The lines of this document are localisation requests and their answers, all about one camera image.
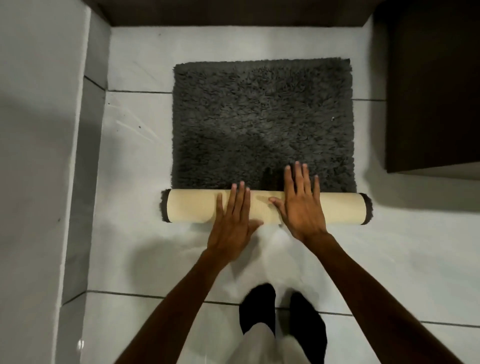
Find person's right forearm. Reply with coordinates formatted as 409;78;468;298
303;232;464;364

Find person's right hand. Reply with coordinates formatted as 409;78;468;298
269;161;333;246

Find person's left forearm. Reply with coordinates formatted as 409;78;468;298
115;250;230;364

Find dark brown cabinet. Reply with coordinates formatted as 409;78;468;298
385;0;480;174

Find dark brown wooden panel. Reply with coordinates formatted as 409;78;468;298
82;0;376;28

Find grey shaggy bath mat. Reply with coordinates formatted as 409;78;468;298
160;57;374;226

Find person's left hand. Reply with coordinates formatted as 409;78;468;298
206;181;264;264

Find black sock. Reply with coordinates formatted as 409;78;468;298
288;292;328;364
239;283;277;337

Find white trousers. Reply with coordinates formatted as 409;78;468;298
225;322;313;364

